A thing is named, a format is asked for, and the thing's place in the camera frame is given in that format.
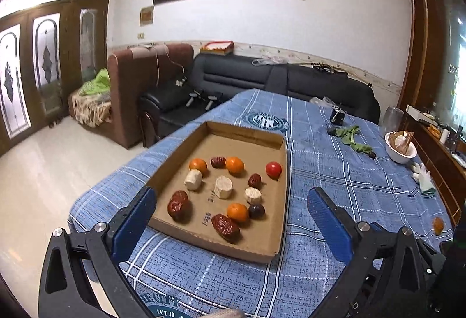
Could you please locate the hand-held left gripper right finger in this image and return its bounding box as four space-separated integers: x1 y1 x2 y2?
308 186 427 318

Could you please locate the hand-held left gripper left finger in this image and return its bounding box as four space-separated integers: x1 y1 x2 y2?
38 186 158 318

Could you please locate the large glossy red date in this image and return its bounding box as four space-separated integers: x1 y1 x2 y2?
167 190 189 220

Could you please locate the white cylindrical food chunk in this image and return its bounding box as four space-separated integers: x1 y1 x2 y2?
245 187 263 205
184 169 203 192
214 176 234 199

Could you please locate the red tomato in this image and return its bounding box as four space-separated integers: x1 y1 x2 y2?
265 161 283 179

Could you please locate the orange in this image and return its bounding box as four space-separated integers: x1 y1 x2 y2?
189 158 208 175
226 156 245 174
226 203 249 223

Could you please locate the medium wrinkled red date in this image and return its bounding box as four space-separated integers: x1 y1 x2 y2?
212 214 241 242

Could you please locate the brown cardboard box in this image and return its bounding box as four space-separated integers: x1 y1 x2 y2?
147 120 288 265

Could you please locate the blue plaid cloth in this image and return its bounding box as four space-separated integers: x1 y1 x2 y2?
67 88 456 318

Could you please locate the green leafy vegetable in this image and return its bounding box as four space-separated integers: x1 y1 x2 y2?
335 126 374 154

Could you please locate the white bowl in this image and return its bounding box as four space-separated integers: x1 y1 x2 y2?
385 132 417 164

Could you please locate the white work glove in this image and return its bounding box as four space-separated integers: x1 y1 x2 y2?
411 162 431 181

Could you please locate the brown paper bag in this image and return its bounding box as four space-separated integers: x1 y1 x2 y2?
388 130 414 152

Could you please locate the small black device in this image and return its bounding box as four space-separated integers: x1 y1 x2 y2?
330 105 346 124

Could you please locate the clear glass vase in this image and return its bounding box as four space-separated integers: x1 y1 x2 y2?
380 106 405 134

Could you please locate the beige blanket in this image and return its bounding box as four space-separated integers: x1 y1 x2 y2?
69 90 112 128

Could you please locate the brown armchair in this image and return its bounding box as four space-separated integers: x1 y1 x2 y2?
107 43 195 149

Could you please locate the green cloth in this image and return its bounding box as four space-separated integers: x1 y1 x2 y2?
78 68 110 96

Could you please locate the long dark instrument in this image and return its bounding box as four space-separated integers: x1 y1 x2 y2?
302 61 348 76

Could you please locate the black leather sofa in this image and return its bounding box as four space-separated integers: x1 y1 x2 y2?
140 54 381 138

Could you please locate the clear plastic bag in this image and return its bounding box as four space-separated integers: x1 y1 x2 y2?
252 55 288 66

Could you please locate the wooden glass panel door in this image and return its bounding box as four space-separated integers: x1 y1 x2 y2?
0 0 114 155

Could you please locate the red flat box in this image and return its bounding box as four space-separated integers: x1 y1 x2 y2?
200 41 234 56

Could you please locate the wooden cabinet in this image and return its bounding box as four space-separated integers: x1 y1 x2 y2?
397 0 466 227

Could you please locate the white cable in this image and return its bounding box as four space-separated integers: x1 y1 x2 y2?
155 43 186 86

